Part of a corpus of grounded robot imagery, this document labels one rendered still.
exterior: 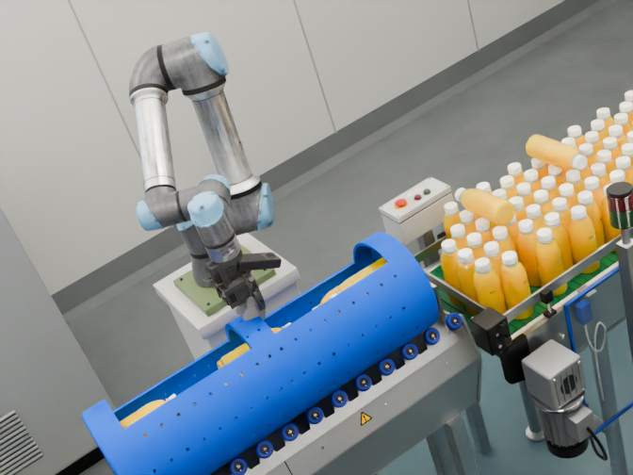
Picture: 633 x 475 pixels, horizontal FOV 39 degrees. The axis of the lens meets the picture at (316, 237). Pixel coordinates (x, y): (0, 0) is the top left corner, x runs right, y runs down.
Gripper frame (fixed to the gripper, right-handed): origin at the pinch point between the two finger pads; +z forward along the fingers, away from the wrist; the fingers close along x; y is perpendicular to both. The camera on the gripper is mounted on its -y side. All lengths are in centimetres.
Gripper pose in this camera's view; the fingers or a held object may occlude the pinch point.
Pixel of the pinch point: (263, 315)
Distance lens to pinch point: 216.7
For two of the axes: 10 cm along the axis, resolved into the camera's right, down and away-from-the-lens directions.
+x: 5.0, 3.4, -8.0
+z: 3.0, 7.9, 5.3
